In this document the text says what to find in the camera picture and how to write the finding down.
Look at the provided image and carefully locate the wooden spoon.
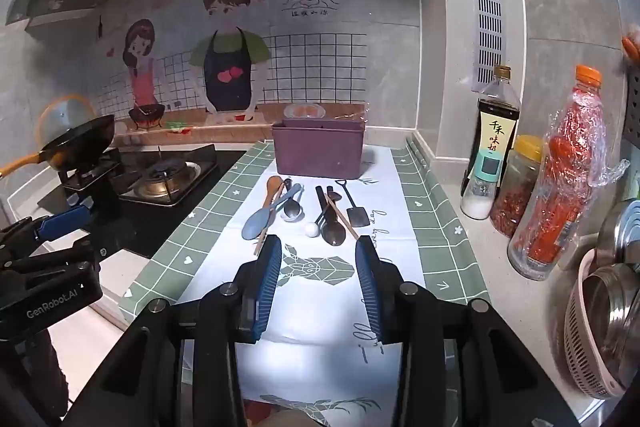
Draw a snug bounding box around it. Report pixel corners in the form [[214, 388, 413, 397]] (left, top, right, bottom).
[[266, 176, 285, 220]]

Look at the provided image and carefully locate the chili flake jar yellow lid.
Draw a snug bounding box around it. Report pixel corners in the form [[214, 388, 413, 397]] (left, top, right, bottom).
[[490, 134, 543, 239]]

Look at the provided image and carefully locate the glass lid orange rim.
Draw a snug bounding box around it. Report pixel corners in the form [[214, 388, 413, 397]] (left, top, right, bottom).
[[37, 94, 98, 152]]

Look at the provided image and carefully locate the white ball handle spoon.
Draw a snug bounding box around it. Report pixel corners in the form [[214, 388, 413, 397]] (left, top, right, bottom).
[[305, 191, 342, 238]]

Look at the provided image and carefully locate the salt shaker teal lid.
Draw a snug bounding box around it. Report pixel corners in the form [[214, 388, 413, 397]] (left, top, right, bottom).
[[460, 150, 503, 220]]

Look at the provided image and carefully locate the green checkered printed cloth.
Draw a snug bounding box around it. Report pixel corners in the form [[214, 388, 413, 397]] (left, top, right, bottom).
[[112, 139, 493, 427]]

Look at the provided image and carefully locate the black frying pan orange handle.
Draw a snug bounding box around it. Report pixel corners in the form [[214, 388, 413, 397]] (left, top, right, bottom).
[[0, 114, 117, 180]]

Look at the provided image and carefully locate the soy sauce bottle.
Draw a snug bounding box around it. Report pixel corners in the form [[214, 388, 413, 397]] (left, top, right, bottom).
[[467, 64, 521, 202]]

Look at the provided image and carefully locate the black handle metal spoon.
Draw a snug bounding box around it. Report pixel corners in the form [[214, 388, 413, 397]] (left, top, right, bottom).
[[314, 185, 344, 248]]

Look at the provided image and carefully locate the steel bowl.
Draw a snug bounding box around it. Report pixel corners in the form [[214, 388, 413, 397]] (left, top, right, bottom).
[[580, 264, 640, 388]]

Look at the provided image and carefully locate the gas stove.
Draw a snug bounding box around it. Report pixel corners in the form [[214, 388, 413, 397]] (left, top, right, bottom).
[[0, 142, 251, 260]]

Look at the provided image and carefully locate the black perforated rack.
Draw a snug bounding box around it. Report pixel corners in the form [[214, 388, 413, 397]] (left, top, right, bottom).
[[620, 64, 640, 198]]

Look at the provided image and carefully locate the white vent grille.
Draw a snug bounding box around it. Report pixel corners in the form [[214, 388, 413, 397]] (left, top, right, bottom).
[[467, 0, 518, 88]]

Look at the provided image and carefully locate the wrapped red bottle orange cap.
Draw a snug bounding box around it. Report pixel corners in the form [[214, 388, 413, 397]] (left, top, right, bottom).
[[507, 64, 631, 282]]

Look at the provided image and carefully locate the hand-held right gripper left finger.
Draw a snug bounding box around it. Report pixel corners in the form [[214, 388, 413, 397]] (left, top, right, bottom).
[[92, 234, 284, 427]]

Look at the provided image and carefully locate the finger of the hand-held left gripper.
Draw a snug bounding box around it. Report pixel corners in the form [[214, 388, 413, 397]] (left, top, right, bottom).
[[0, 205, 96, 258], [20, 241, 102, 279]]

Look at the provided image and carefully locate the orange hanging item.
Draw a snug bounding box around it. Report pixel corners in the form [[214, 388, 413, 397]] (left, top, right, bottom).
[[621, 24, 640, 61]]

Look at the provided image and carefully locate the black shovel spatula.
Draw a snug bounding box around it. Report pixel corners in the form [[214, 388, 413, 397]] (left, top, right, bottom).
[[336, 179, 370, 229]]

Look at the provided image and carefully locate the brown tray with utensils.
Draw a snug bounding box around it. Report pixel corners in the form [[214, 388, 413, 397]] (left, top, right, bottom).
[[271, 118, 366, 180]]

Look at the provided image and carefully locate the steel pot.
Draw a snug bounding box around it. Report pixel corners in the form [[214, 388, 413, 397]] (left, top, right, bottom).
[[595, 199, 640, 268]]

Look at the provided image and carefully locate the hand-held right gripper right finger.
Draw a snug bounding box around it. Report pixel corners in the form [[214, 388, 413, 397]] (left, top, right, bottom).
[[355, 237, 571, 427]]

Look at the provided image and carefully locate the cartoon wall poster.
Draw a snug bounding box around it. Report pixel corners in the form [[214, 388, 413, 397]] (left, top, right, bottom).
[[92, 0, 421, 148]]

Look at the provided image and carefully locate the pink colander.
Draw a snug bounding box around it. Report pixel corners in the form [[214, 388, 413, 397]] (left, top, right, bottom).
[[562, 247, 640, 400]]

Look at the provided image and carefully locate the blue plastic spoon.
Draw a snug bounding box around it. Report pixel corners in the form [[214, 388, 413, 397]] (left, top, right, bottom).
[[241, 183, 304, 241]]

